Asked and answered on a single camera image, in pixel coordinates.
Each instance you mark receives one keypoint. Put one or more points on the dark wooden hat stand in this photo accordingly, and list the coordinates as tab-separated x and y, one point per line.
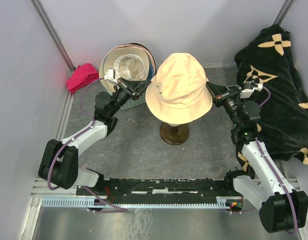
174	135

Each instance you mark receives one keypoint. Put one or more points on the teal plastic basket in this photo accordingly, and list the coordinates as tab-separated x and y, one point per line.
133	103

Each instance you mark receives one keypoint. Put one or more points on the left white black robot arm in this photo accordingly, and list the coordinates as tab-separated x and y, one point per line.
60	161

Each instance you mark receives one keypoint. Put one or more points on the cream bucket hat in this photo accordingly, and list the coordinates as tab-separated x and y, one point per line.
130	63

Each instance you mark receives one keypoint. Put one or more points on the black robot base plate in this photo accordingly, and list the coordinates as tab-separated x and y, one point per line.
199	190

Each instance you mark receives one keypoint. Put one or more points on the left aluminium frame post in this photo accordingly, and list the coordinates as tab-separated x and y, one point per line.
42	14

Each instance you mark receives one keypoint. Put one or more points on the right aluminium frame post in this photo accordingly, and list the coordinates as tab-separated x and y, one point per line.
284	10

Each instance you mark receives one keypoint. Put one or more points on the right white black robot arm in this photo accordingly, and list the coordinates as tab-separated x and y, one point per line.
279	205

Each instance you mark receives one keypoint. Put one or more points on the blue bucket hat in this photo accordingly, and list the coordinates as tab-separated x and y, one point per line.
151	71

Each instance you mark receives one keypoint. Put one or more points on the light blue cable duct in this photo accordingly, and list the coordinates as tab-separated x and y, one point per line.
93	203

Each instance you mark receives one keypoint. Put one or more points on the aluminium frame post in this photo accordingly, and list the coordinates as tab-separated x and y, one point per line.
42	14
284	10

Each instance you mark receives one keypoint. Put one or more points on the black floral blanket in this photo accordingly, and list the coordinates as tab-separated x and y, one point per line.
283	125

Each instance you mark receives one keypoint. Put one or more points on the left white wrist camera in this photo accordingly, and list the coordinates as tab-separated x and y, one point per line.
111	77

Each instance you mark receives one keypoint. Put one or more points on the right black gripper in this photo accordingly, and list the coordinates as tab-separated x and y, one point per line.
221	93

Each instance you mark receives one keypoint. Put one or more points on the pink beige bucket hat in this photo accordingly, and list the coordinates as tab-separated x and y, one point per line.
142	47

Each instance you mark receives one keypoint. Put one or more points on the peach bucket hat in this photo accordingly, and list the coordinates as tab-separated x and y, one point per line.
178	93

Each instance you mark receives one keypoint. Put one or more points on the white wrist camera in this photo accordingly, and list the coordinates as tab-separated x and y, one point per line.
111	77
249	88

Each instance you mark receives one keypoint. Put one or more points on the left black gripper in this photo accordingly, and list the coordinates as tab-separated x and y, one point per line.
134	88

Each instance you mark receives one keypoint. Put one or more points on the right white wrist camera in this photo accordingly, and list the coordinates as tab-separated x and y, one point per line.
249	88

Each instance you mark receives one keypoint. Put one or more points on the red cloth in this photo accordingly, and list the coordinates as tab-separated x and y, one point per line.
82	76

